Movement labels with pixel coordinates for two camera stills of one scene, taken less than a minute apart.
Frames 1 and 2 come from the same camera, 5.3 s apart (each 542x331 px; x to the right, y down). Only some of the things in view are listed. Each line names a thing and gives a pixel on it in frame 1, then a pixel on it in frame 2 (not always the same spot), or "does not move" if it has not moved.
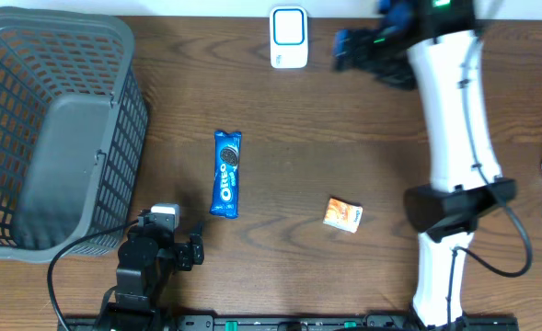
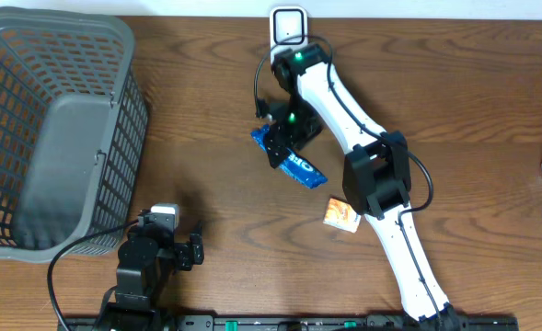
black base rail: [291, 323] does not move
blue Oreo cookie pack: [225, 176] -> [294, 164]
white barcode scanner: [289, 37] does not move
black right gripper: [352, 42] -> [292, 141]
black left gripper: [185, 257] does not move
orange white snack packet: [342, 215] does not move
